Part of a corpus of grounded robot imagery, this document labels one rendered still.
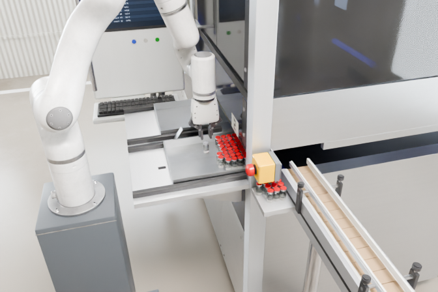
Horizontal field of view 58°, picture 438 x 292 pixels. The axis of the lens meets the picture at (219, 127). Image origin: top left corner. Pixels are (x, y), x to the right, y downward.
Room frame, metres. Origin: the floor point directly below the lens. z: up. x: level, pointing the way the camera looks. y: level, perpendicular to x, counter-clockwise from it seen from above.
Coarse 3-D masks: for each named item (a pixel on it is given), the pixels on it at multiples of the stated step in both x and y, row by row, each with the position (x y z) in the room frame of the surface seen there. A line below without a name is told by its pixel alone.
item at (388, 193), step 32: (352, 160) 1.23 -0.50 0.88; (384, 160) 1.23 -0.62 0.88; (416, 160) 1.25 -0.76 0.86; (352, 192) 1.18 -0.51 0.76; (384, 192) 1.22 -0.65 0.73; (416, 192) 1.26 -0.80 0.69; (224, 224) 1.44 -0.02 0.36; (288, 224) 1.12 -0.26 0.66; (384, 224) 1.23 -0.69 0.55; (416, 224) 1.27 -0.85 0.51; (224, 256) 1.45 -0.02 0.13; (288, 256) 1.13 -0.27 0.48; (416, 256) 1.28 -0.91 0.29; (288, 288) 1.13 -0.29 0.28; (320, 288) 1.17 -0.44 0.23
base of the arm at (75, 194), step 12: (84, 156) 1.06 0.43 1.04; (60, 168) 1.01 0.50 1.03; (72, 168) 1.01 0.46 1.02; (84, 168) 1.04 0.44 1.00; (60, 180) 1.01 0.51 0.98; (72, 180) 1.01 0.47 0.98; (84, 180) 1.03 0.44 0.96; (60, 192) 1.01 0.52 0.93; (72, 192) 1.01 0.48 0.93; (84, 192) 1.03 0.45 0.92; (96, 192) 1.08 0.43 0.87; (48, 204) 1.02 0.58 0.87; (60, 204) 1.02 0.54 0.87; (72, 204) 1.01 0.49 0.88; (84, 204) 1.02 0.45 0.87; (96, 204) 1.02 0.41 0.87; (72, 216) 0.97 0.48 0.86
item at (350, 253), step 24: (312, 168) 1.08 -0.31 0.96; (288, 192) 1.04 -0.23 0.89; (312, 192) 0.94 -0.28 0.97; (336, 192) 0.94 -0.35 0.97; (312, 216) 0.87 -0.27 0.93; (336, 216) 0.88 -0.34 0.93; (312, 240) 0.85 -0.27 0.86; (336, 240) 0.78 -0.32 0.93; (360, 240) 0.78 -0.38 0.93; (336, 264) 0.72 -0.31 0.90; (360, 264) 0.67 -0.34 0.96; (384, 264) 0.70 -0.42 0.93; (360, 288) 0.61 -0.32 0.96; (384, 288) 0.60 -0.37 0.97; (408, 288) 0.60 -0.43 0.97
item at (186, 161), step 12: (228, 132) 1.40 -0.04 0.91; (168, 144) 1.34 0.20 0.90; (180, 144) 1.35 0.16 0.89; (192, 144) 1.36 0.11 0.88; (168, 156) 1.28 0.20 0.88; (180, 156) 1.27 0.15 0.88; (192, 156) 1.27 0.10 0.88; (204, 156) 1.27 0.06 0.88; (180, 168) 1.20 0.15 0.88; (192, 168) 1.20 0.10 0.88; (204, 168) 1.19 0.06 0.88; (216, 168) 1.19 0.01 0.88; (240, 168) 1.14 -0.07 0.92; (180, 180) 1.09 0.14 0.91; (192, 180) 1.10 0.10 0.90
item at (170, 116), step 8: (160, 104) 1.67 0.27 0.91; (168, 104) 1.68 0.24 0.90; (176, 104) 1.69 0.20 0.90; (184, 104) 1.70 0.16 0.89; (160, 112) 1.64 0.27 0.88; (168, 112) 1.64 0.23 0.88; (176, 112) 1.64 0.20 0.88; (184, 112) 1.64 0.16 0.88; (160, 120) 1.57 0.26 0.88; (168, 120) 1.57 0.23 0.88; (176, 120) 1.56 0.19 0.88; (184, 120) 1.56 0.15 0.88; (224, 120) 1.56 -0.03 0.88; (160, 128) 1.43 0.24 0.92; (168, 128) 1.49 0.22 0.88; (176, 128) 1.43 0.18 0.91; (184, 128) 1.44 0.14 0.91; (192, 128) 1.45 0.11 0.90; (224, 128) 1.48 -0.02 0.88
